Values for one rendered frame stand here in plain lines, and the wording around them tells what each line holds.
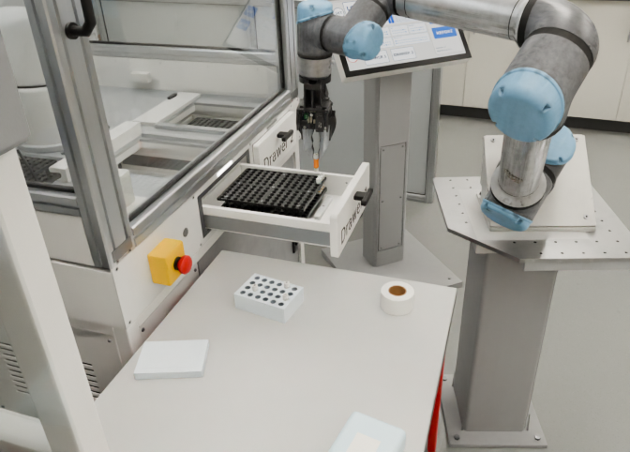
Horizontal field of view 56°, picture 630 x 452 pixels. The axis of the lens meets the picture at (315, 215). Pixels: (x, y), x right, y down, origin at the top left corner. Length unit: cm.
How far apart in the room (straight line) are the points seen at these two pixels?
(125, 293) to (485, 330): 101
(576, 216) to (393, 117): 97
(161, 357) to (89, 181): 36
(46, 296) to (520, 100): 73
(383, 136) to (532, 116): 141
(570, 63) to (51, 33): 80
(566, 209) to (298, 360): 82
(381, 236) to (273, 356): 149
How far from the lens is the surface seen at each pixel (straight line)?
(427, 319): 126
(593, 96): 435
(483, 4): 116
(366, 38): 119
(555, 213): 162
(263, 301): 124
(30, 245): 64
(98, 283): 120
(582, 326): 257
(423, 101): 307
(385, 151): 240
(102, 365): 138
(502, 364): 186
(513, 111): 101
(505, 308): 173
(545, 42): 104
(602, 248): 159
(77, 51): 104
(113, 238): 114
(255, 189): 146
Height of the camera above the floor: 156
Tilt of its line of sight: 30 degrees down
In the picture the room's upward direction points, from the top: 2 degrees counter-clockwise
